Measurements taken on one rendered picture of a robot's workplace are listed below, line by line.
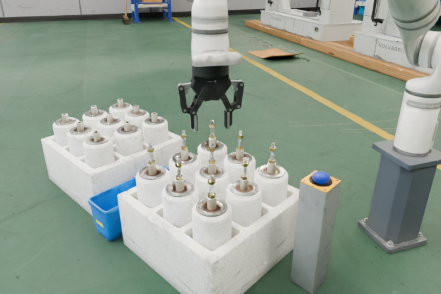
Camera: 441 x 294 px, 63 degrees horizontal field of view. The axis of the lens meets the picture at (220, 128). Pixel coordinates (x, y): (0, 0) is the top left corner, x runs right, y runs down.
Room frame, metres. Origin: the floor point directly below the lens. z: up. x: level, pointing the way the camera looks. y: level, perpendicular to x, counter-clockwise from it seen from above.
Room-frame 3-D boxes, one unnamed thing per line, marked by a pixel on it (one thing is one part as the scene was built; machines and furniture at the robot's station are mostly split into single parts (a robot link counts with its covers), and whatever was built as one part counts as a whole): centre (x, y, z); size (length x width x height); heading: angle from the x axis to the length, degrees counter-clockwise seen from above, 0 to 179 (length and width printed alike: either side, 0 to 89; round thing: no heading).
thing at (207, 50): (0.70, 0.02, 0.64); 0.11 x 0.09 x 0.06; 12
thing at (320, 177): (0.74, -0.24, 0.32); 0.04 x 0.04 x 0.02
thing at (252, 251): (0.88, 0.02, 0.09); 0.39 x 0.39 x 0.18; 46
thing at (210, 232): (0.72, 0.02, 0.16); 0.10 x 0.10 x 0.18
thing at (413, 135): (0.93, -0.54, 0.39); 0.09 x 0.09 x 0.17; 18
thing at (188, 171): (0.97, 0.11, 0.16); 0.10 x 0.10 x 0.18
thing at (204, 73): (0.72, 0.02, 0.57); 0.08 x 0.08 x 0.09
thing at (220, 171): (0.88, 0.02, 0.25); 0.08 x 0.08 x 0.01
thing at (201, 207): (0.72, 0.02, 0.25); 0.08 x 0.08 x 0.01
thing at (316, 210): (0.74, -0.24, 0.16); 0.07 x 0.07 x 0.31; 46
